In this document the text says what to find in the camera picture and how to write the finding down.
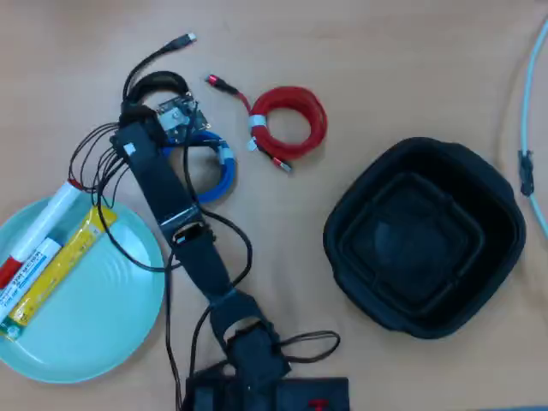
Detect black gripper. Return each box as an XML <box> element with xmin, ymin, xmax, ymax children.
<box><xmin>118</xmin><ymin>105</ymin><xmax>167</xmax><ymax>145</ymax></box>

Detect black charging cable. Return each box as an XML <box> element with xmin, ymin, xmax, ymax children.
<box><xmin>121</xmin><ymin>33</ymin><xmax>199</xmax><ymax>115</ymax></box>

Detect red charging cable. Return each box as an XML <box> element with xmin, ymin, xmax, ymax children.
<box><xmin>205</xmin><ymin>74</ymin><xmax>329</xmax><ymax>174</ymax></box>

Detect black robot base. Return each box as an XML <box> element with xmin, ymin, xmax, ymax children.
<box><xmin>183</xmin><ymin>362</ymin><xmax>351</xmax><ymax>411</ymax></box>

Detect light green round plate bowl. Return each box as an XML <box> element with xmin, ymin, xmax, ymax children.
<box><xmin>0</xmin><ymin>194</ymin><xmax>166</xmax><ymax>384</ymax></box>

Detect black square plastic bowl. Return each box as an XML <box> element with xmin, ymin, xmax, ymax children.
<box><xmin>322</xmin><ymin>136</ymin><xmax>527</xmax><ymax>340</ymax></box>

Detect white marker with red cap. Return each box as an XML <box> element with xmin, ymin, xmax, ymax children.
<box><xmin>0</xmin><ymin>178</ymin><xmax>86</xmax><ymax>289</ymax></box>

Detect yellow stick packet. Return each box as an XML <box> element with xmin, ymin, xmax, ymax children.
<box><xmin>0</xmin><ymin>203</ymin><xmax>118</xmax><ymax>343</ymax></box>

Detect white tube with blue label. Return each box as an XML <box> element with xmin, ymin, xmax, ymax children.
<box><xmin>0</xmin><ymin>237</ymin><xmax>65</xmax><ymax>323</ymax></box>

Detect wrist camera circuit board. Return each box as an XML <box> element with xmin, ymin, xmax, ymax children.
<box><xmin>155</xmin><ymin>95</ymin><xmax>214</xmax><ymax>143</ymax></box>

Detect blue coiled USB cable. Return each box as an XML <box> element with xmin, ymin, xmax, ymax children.
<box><xmin>159</xmin><ymin>129</ymin><xmax>237</xmax><ymax>205</ymax></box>

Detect thin black robot wires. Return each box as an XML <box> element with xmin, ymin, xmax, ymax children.
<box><xmin>67</xmin><ymin>121</ymin><xmax>342</xmax><ymax>411</ymax></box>

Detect light grey cable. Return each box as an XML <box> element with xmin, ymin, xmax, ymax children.
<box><xmin>518</xmin><ymin>15</ymin><xmax>548</xmax><ymax>240</ymax></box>

